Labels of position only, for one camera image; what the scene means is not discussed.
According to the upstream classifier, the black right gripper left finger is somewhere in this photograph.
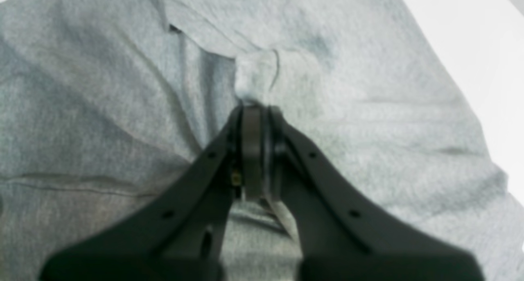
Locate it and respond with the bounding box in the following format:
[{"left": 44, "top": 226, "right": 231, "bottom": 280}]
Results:
[{"left": 40, "top": 106, "right": 262, "bottom": 281}]

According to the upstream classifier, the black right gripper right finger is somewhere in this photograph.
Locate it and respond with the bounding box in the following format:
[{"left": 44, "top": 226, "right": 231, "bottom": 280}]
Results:
[{"left": 262, "top": 106, "right": 484, "bottom": 281}]

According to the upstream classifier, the grey T-shirt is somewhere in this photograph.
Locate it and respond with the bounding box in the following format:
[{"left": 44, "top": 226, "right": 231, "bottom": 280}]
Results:
[{"left": 1, "top": 0, "right": 523, "bottom": 281}]

